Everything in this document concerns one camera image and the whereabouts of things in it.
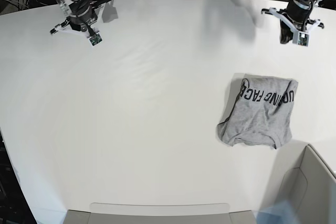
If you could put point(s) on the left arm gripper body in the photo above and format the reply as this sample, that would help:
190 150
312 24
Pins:
296 17

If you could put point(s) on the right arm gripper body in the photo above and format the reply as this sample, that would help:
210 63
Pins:
81 25

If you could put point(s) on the grey T-shirt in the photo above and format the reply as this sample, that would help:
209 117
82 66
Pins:
261 113

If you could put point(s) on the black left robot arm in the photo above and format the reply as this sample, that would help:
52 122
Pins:
295 22

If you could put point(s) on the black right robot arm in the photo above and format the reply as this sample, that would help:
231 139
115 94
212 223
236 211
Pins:
79 6

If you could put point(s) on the beige storage bin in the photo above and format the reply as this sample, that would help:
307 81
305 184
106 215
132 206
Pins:
310 189

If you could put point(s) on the blue translucent object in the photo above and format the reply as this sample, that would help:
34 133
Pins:
281 212

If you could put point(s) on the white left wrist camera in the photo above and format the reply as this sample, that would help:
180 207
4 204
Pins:
301 38

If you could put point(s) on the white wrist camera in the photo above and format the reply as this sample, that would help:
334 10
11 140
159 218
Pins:
301 38
95 39

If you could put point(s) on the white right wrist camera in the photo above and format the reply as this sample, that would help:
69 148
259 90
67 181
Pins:
95 39

